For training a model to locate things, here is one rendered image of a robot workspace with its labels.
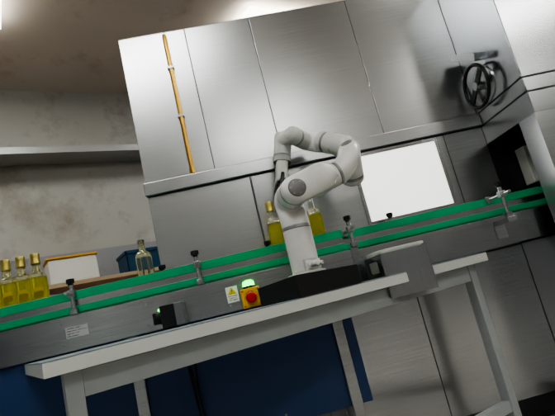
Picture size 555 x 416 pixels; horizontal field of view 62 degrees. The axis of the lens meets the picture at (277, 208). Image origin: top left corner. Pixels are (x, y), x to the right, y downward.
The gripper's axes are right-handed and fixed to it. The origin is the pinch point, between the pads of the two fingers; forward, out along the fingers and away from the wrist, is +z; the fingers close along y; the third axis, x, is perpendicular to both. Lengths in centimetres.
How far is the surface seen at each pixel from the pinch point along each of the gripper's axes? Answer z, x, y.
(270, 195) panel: -3.6, -3.9, -12.0
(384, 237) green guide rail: 16.4, 42.7, 4.9
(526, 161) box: -24, 115, -7
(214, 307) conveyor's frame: 46, -25, 15
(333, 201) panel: -1.7, 24.6, -11.5
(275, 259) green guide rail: 28.0, -2.8, 13.6
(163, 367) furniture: 61, -34, 68
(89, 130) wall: -122, -172, -258
